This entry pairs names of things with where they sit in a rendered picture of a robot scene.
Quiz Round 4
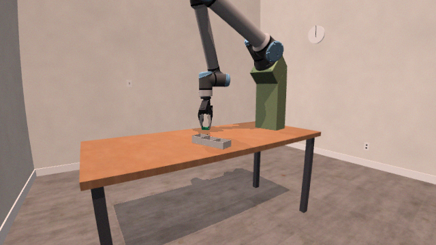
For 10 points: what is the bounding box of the white rack of labelled bins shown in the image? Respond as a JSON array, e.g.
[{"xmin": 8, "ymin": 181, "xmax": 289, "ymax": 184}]
[{"xmin": 192, "ymin": 133, "xmax": 231, "ymax": 149}]

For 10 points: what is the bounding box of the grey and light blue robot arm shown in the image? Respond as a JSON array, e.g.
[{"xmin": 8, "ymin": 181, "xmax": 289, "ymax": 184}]
[{"xmin": 190, "ymin": 0, "xmax": 283, "ymax": 97}]

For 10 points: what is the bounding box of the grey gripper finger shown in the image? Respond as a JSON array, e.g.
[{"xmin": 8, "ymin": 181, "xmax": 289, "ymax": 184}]
[
  {"xmin": 207, "ymin": 110, "xmax": 213, "ymax": 129},
  {"xmin": 198, "ymin": 112, "xmax": 204, "ymax": 128}
]

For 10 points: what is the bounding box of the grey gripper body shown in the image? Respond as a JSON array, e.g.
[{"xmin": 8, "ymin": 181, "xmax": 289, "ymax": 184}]
[{"xmin": 200, "ymin": 97, "xmax": 213, "ymax": 115}]

